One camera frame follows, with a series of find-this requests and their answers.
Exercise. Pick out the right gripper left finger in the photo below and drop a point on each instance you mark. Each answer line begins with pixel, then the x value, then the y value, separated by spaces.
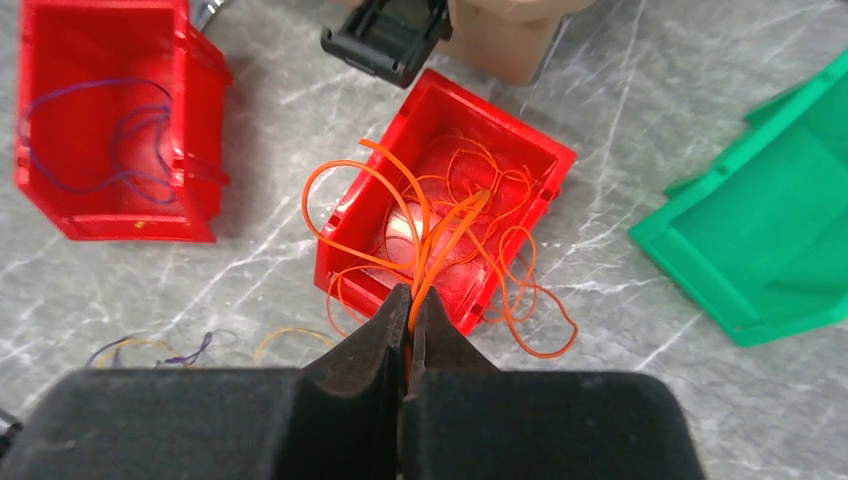
pixel 351 398

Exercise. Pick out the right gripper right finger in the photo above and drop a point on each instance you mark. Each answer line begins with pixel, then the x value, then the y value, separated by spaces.
pixel 439 359

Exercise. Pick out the red bin centre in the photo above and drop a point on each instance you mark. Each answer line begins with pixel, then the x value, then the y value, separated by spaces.
pixel 444 145

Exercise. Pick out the red bin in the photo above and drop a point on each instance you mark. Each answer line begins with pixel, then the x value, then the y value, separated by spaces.
pixel 444 145
pixel 121 107

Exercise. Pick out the tan open toolbox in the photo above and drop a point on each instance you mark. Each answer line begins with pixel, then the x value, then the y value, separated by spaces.
pixel 392 40

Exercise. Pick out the green plastic bin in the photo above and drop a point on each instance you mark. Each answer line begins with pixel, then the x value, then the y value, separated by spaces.
pixel 759 240

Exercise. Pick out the red bin left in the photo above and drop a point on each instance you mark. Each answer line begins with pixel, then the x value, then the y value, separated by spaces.
pixel 121 107

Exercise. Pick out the metal wrench on table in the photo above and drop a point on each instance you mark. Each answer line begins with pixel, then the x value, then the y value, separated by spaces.
pixel 202 12

